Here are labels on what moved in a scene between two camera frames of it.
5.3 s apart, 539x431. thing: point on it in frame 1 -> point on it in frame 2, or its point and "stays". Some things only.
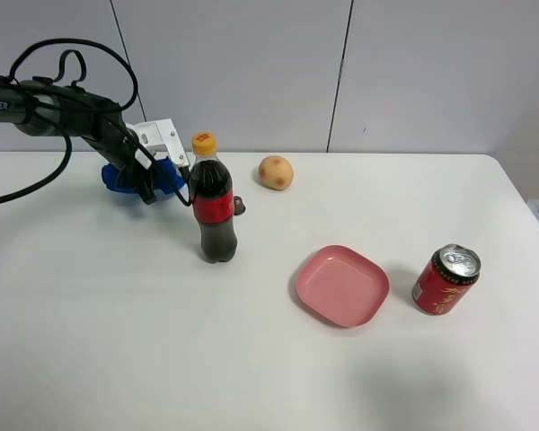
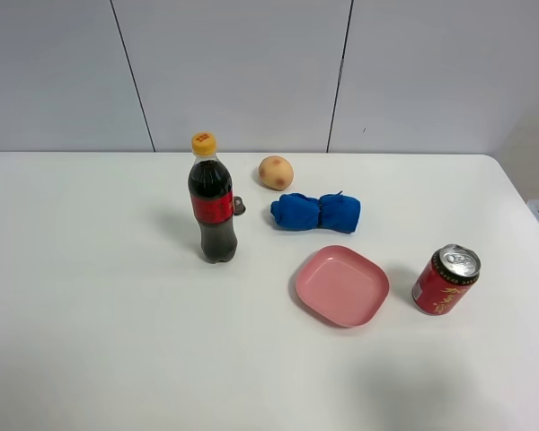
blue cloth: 164,177 -> 299,212
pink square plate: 344,285 stays
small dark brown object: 239,206 stays
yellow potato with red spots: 276,172 stays
